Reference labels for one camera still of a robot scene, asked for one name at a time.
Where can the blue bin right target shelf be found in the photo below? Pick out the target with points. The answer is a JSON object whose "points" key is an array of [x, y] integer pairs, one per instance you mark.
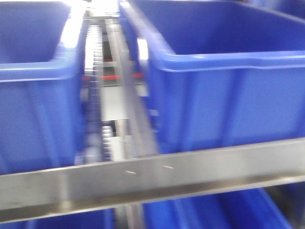
{"points": [[218, 72]]}

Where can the blue bin target shelf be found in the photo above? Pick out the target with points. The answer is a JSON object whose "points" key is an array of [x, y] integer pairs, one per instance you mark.
{"points": [[218, 72], [42, 46]]}

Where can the blue bin left target shelf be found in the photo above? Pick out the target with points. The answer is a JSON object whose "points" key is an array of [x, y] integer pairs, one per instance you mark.
{"points": [[42, 46]]}

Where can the blue bin lower shelf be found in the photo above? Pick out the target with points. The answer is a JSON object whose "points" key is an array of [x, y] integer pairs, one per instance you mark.
{"points": [[246, 209]]}

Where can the roller conveyor track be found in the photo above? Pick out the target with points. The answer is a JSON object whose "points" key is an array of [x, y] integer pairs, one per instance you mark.
{"points": [[96, 138]]}

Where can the steel target shelf frame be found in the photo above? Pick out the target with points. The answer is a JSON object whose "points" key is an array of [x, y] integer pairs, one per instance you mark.
{"points": [[76, 189]]}

